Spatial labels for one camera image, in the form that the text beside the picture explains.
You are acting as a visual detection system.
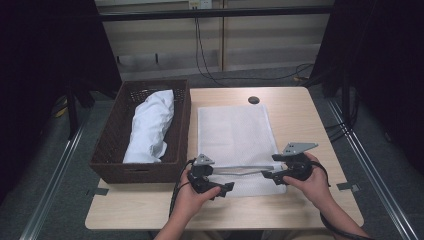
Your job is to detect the person's right hand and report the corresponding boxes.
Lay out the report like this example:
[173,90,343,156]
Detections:
[283,152,331,209]

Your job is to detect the black floor cables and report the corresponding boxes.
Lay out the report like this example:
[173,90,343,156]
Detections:
[323,89,361,144]

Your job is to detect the person's left hand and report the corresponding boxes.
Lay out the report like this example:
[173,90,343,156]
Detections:
[173,168,222,223]

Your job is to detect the black curtain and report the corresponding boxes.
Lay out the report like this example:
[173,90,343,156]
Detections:
[308,0,424,176]
[0,0,123,204]

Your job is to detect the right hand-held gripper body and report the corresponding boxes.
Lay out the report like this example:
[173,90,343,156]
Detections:
[271,142,319,182]

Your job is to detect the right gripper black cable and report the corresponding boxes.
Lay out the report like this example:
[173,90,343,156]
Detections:
[309,160,378,240]

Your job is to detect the metal floor rail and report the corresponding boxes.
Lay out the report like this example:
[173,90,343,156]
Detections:
[19,121,88,240]
[325,98,420,240]

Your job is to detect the white mesh laundry bag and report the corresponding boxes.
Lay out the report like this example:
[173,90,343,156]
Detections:
[197,104,288,198]

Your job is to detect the black wall cable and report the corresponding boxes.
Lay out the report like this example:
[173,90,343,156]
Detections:
[193,16,315,88]

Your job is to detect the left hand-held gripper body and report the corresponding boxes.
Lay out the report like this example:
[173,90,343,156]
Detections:
[186,153,220,195]

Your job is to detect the white wall outlet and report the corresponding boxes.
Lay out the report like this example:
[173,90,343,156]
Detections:
[188,0,214,10]

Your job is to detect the white garment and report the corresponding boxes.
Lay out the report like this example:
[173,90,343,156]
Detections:
[122,89,175,164]

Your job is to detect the black stand leg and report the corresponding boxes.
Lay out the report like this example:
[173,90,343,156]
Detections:
[64,79,97,141]

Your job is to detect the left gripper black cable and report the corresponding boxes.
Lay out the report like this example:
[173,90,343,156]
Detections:
[168,158,196,218]

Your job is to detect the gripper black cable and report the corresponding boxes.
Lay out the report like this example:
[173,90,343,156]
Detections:
[309,160,378,240]
[168,158,196,218]

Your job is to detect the brown woven basket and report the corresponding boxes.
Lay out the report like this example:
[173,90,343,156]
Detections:
[88,79,192,185]

